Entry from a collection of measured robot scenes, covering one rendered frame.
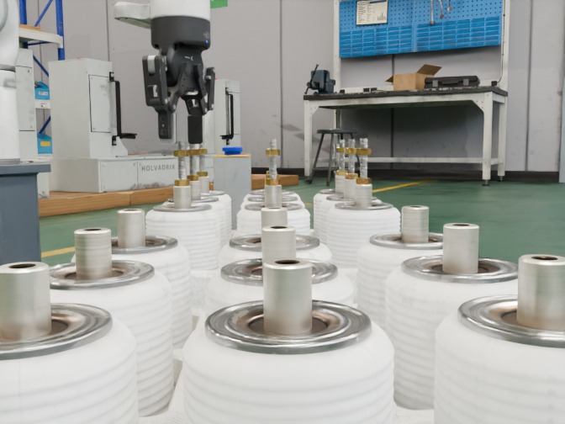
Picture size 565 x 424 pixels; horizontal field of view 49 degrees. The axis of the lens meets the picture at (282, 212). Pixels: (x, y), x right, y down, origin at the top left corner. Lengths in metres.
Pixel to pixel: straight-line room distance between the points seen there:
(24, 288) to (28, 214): 0.97
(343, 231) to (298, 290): 0.51
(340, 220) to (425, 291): 0.41
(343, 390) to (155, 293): 0.17
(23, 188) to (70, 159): 2.39
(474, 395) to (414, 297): 0.11
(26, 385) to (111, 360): 0.04
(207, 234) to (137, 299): 0.42
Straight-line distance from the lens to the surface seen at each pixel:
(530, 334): 0.28
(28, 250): 1.26
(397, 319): 0.40
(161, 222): 0.78
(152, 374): 0.40
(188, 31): 0.79
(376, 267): 0.50
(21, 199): 1.25
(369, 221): 0.78
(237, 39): 6.88
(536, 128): 5.73
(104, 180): 3.52
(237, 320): 0.29
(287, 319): 0.28
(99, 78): 3.61
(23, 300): 0.29
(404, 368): 0.41
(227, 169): 1.18
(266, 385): 0.25
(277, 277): 0.27
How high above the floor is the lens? 0.33
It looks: 6 degrees down
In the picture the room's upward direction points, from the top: straight up
